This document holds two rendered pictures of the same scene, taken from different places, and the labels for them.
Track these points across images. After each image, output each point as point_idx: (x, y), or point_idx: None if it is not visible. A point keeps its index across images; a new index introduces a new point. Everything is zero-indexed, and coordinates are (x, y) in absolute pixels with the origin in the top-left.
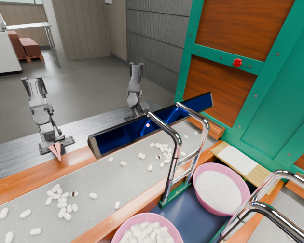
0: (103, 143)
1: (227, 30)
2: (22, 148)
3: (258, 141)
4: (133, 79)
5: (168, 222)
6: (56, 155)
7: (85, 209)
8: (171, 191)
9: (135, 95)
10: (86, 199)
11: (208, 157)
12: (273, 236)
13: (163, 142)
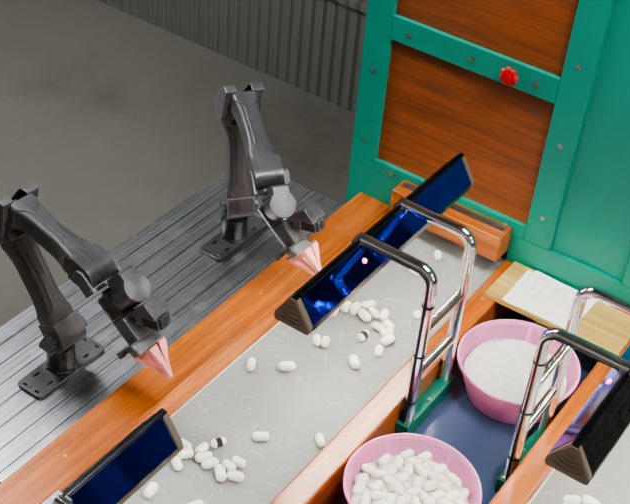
0: (313, 306)
1: (473, 0)
2: None
3: (588, 247)
4: (255, 141)
5: (430, 440)
6: (164, 367)
7: (259, 462)
8: None
9: (287, 191)
10: (248, 446)
11: (482, 311)
12: None
13: (360, 297)
